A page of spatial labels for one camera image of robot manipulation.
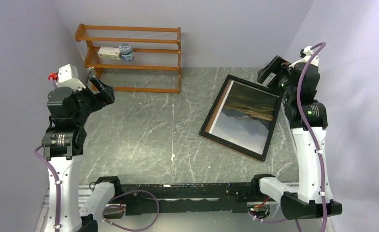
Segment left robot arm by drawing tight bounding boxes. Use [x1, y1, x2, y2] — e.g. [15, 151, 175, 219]
[40, 76, 115, 232]

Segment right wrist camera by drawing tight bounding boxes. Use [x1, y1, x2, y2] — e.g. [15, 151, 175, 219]
[289, 46, 319, 68]

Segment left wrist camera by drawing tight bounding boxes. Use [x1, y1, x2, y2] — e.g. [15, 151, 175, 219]
[48, 64, 84, 90]

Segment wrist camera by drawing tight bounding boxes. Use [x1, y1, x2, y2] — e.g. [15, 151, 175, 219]
[48, 64, 84, 90]
[289, 46, 319, 68]

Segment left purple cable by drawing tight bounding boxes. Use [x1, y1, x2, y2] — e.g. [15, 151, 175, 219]
[33, 145, 63, 232]

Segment landscape photo print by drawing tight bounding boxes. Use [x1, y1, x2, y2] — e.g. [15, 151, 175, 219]
[208, 80, 280, 156]

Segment white red box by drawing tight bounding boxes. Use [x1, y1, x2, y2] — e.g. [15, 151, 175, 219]
[98, 46, 121, 60]

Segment blue white jar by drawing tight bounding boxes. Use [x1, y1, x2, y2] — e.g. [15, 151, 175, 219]
[119, 43, 134, 61]

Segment wooden shelf rack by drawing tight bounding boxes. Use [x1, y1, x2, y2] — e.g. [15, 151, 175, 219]
[74, 23, 182, 94]

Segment purple cable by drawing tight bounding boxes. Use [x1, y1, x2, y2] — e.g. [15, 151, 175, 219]
[33, 145, 63, 232]
[296, 42, 327, 232]

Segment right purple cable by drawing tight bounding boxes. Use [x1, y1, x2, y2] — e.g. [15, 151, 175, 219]
[296, 42, 327, 232]

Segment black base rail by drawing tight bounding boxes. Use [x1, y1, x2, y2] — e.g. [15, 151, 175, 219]
[89, 176, 269, 216]

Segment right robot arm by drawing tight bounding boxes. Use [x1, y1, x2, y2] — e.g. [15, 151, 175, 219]
[250, 56, 342, 220]

